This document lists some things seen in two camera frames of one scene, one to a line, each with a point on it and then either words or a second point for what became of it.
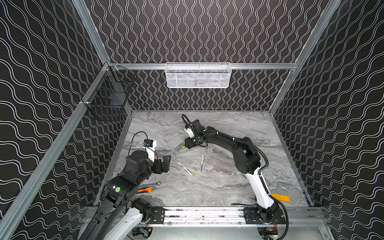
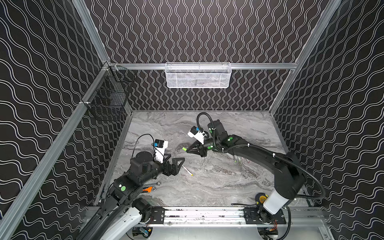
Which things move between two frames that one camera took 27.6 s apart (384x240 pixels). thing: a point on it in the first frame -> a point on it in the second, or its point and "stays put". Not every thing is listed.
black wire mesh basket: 107,100 stays put
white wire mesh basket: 198,75 stays put
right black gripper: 192,141 -> 202,148
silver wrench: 150,184 stays put
